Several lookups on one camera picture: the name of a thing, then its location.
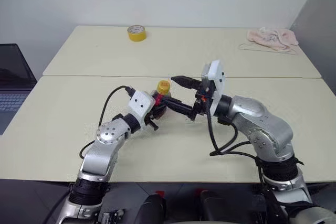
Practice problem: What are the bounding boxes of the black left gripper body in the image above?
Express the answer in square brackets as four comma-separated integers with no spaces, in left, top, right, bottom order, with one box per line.
[143,110,159,127]

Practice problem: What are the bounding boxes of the dark rounded shape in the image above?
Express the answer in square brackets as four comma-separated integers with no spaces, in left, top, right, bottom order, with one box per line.
[142,193,167,224]

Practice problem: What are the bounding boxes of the thin white wire hanger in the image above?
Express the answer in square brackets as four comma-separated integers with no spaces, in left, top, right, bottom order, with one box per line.
[238,42,300,56]

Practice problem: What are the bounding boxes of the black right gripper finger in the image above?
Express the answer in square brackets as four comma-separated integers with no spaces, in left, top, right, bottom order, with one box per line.
[161,97,195,116]
[171,75,203,90]

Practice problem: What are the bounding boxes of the dark open laptop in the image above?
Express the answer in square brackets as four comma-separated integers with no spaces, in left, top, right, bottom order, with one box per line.
[0,43,38,136]

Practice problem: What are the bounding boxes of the yellow tape roll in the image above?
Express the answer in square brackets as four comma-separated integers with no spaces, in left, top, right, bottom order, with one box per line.
[127,25,147,42]

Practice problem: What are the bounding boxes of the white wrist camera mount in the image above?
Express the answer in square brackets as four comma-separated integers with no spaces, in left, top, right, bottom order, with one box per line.
[127,90,156,131]
[201,59,227,116]

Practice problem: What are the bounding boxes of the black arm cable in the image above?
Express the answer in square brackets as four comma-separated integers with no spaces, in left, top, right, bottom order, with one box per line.
[205,100,259,159]
[79,85,136,159]

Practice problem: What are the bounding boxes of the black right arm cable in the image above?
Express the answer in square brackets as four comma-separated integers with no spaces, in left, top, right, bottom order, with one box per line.
[205,100,259,159]

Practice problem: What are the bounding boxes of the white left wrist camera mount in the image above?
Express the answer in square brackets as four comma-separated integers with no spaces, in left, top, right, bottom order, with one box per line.
[127,90,156,131]

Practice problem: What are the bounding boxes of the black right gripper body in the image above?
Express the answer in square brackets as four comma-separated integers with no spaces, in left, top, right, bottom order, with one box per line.
[190,81,211,122]

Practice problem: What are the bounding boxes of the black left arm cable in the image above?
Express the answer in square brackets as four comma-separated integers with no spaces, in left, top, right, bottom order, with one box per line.
[79,85,136,159]

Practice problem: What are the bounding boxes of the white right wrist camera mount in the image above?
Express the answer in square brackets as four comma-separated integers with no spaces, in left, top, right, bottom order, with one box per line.
[201,59,227,116]

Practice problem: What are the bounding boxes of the yellow-capped cola bottle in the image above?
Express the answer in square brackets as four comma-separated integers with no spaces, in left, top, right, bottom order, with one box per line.
[151,80,173,119]

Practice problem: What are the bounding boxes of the pink crumpled cloth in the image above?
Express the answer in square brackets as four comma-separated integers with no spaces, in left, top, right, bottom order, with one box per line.
[246,27,300,53]

